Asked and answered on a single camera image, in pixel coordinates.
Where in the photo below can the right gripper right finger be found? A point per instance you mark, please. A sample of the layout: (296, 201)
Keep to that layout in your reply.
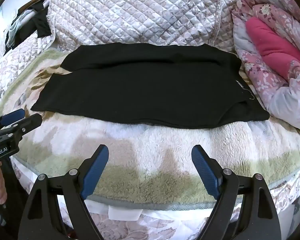
(244, 207)

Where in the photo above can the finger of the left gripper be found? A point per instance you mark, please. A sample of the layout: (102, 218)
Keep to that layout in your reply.
(12, 117)
(24, 126)

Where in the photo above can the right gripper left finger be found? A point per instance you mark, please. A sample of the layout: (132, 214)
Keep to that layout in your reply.
(42, 217)

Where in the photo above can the black pants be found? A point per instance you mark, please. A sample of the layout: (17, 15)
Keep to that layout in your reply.
(189, 87)

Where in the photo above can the dark clothes pile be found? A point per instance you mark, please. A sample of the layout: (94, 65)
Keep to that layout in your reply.
(34, 18)

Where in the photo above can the floral fleece blanket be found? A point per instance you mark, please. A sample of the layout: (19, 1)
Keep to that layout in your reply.
(149, 167)

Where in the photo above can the quilted grey white bedspread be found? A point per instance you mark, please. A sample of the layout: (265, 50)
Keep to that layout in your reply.
(73, 23)

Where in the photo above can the pink floral folded comforter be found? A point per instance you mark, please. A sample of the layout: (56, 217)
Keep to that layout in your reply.
(267, 40)

